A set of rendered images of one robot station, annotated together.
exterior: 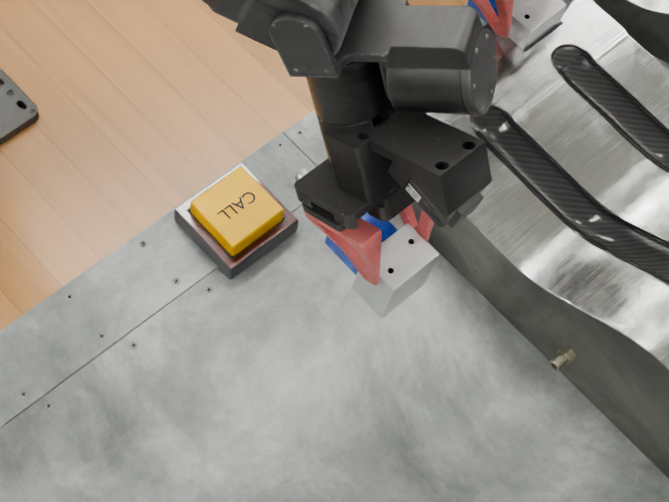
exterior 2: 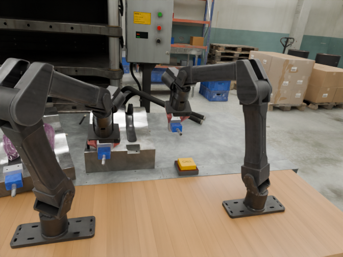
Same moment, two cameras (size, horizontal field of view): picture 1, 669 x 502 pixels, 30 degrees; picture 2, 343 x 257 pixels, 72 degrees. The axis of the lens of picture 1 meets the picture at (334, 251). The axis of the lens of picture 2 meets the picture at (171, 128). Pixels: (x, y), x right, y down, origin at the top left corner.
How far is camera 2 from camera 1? 1.41 m
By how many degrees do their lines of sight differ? 89
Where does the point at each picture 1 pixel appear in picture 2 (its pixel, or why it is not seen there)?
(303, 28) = not seen: hidden behind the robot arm
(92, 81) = (204, 206)
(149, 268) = (207, 170)
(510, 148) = (131, 138)
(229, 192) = (187, 163)
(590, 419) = not seen: hidden behind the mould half
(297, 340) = (185, 153)
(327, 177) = (186, 108)
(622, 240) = (128, 125)
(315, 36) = not seen: hidden behind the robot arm
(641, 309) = (140, 113)
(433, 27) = (174, 70)
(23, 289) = (235, 176)
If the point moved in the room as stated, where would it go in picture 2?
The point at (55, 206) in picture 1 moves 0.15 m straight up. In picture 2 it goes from (223, 186) to (230, 151)
